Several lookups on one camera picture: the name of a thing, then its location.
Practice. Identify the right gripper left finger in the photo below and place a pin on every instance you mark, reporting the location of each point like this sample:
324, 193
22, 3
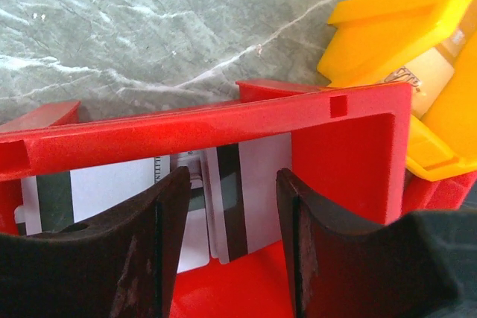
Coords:
119, 263

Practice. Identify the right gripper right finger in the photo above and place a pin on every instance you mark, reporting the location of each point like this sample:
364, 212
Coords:
342, 265

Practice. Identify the white magnetic stripe card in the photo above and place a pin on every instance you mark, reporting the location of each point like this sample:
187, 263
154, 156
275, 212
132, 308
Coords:
241, 194

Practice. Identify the white cards in red bin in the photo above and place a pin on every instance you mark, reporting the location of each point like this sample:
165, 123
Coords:
52, 202

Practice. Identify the red bin with cards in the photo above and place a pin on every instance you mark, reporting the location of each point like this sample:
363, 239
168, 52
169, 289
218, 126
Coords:
348, 145

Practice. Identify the yellow plastic bin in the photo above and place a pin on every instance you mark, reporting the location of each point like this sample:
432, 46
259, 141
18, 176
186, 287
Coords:
429, 44

